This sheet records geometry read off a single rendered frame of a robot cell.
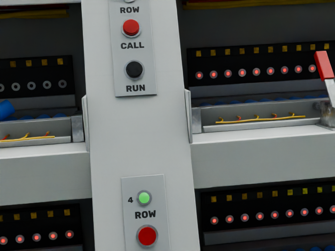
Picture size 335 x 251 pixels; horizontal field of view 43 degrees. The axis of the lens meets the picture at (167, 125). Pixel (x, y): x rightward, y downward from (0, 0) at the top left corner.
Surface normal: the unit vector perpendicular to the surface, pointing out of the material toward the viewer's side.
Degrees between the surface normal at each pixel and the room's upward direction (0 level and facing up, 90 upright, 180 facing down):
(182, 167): 90
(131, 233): 90
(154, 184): 90
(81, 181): 109
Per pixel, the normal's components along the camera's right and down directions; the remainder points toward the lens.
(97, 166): 0.08, -0.18
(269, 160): 0.11, 0.15
